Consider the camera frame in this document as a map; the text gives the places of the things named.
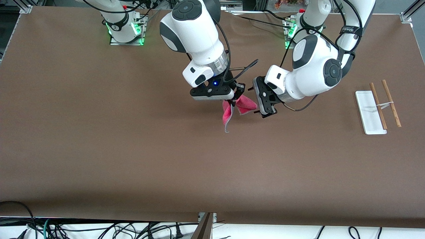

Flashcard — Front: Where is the black velcro cable strap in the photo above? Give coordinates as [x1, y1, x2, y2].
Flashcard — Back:
[340, 26, 363, 37]

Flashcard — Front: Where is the pink fluffy towel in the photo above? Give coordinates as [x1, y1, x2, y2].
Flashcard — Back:
[222, 94, 258, 133]

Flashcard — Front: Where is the long black table cable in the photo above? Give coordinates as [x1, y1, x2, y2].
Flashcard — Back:
[232, 13, 289, 29]

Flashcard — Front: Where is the white rack base tray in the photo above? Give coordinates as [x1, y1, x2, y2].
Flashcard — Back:
[355, 90, 387, 135]

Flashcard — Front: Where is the thick black floor cable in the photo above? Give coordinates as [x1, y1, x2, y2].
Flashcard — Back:
[0, 201, 35, 229]

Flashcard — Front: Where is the aluminium corner profile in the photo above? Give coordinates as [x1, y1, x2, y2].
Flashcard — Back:
[18, 0, 34, 14]
[400, 0, 425, 24]

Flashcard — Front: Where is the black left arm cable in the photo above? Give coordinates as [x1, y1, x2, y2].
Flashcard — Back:
[281, 0, 364, 112]

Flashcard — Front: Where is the short black table cable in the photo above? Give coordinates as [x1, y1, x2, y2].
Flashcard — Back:
[264, 9, 287, 21]

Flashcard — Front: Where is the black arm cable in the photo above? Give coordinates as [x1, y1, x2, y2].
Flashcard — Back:
[212, 17, 259, 83]
[281, 0, 364, 112]

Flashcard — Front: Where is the brown wooden beam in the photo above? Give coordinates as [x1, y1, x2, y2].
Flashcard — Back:
[191, 212, 214, 239]

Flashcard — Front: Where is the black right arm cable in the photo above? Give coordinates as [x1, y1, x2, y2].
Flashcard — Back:
[212, 17, 259, 83]

